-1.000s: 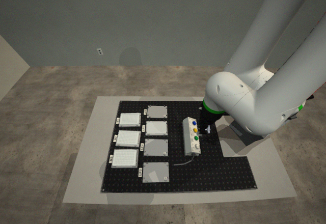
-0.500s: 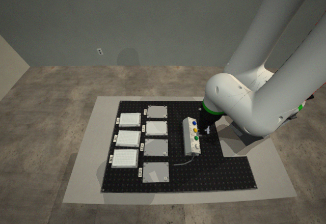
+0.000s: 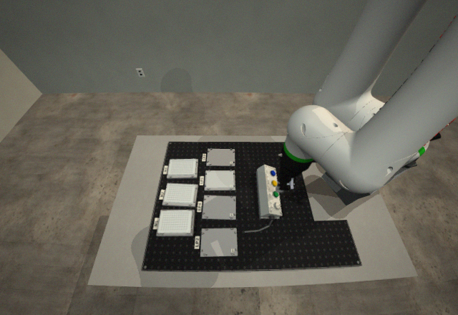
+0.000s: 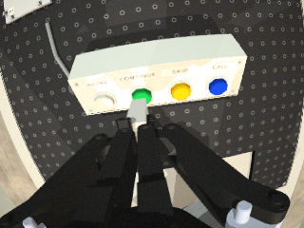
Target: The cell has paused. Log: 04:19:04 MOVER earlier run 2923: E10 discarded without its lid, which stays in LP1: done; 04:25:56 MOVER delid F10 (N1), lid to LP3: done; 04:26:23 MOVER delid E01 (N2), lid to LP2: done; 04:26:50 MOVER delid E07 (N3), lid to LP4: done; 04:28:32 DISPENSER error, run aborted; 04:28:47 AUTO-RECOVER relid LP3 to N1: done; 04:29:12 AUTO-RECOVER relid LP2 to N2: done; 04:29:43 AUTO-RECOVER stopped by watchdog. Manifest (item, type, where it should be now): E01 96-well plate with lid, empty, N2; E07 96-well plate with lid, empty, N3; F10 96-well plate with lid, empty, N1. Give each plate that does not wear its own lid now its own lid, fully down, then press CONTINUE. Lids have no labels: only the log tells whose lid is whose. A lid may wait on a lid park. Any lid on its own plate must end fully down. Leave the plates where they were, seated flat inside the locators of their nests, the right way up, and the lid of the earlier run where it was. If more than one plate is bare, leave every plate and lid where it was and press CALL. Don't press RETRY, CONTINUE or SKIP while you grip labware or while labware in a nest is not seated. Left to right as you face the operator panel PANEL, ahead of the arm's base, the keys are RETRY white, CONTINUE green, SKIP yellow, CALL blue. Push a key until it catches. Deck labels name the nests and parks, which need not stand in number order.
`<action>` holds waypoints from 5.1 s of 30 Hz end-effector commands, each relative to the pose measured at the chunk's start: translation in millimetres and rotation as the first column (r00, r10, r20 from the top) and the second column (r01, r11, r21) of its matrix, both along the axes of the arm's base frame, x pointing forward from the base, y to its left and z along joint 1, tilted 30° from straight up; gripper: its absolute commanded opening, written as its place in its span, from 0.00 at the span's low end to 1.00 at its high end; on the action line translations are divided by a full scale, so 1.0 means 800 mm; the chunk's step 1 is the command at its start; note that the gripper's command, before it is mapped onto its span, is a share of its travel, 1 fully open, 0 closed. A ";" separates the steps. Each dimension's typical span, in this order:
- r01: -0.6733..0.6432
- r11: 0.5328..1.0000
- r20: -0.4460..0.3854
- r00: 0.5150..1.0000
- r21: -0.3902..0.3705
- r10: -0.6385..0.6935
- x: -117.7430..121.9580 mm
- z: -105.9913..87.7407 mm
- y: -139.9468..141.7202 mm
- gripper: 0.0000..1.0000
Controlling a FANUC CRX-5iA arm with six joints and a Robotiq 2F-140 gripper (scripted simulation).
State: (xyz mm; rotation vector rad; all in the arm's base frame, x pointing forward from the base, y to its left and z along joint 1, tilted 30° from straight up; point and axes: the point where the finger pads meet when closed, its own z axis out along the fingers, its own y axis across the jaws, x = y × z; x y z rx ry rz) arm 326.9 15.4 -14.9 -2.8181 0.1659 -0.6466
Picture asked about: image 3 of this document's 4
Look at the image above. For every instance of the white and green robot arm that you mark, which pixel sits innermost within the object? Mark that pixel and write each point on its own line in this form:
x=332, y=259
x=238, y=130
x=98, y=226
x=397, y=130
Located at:
x=359, y=145

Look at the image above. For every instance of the white button panel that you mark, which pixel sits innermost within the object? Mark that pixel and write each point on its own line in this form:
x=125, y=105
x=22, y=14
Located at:
x=269, y=203

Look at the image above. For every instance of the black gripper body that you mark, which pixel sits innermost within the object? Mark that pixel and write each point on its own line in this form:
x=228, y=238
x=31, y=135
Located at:
x=290, y=174

